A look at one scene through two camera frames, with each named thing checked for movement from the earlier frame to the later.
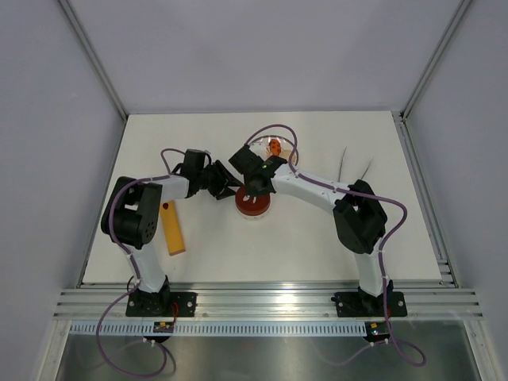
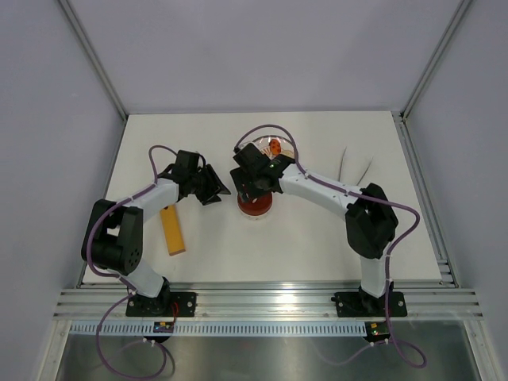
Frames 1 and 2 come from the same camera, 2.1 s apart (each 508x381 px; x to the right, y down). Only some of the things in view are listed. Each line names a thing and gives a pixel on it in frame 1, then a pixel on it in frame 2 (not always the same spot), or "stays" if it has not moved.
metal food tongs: [365, 171] stays
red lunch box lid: [248, 207] stays
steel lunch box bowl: [254, 217] to [255, 205]
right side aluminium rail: [446, 267] stays
